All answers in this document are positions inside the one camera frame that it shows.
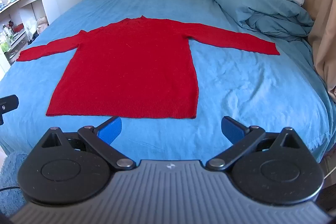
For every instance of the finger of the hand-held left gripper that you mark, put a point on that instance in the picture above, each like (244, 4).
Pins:
(8, 103)

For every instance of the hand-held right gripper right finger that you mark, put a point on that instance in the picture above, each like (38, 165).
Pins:
(231, 131)

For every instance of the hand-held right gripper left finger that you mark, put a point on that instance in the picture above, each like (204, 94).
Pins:
(111, 131)

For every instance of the red knit sweater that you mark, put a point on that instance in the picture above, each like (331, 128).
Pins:
(131, 69)

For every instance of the bed with blue sheet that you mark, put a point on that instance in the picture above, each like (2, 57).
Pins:
(236, 87)

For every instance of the red box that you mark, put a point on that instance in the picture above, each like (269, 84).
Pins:
(18, 28)

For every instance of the blue fluffy rug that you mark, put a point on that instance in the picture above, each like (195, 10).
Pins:
(10, 182)

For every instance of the beige plush toy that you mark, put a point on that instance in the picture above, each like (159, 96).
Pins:
(42, 25)

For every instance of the white shelf unit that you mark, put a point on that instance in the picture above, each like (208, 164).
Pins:
(23, 7)

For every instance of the teal duvet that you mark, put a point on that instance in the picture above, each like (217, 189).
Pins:
(252, 8)

